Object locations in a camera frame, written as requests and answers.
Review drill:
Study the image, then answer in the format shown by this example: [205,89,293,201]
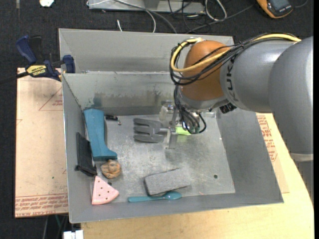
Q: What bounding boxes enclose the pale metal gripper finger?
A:
[159,104,174,122]
[168,108,179,149]

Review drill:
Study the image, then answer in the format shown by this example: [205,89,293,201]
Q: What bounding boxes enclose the grey metal bin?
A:
[58,28,285,224]

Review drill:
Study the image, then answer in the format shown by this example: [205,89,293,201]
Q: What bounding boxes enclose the grey rectangular sponge block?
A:
[143,168,192,197]

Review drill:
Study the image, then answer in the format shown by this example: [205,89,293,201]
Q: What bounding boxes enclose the teal plastic spoon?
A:
[128,191,183,203]

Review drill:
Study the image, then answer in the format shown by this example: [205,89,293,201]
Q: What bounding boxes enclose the brown toy pastry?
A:
[100,159,122,179]

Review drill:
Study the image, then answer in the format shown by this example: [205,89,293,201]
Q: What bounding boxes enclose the pink toy watermelon slice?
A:
[91,175,120,206]

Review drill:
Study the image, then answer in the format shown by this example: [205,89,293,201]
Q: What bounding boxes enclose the brown cardboard board red print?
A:
[14,67,290,219]

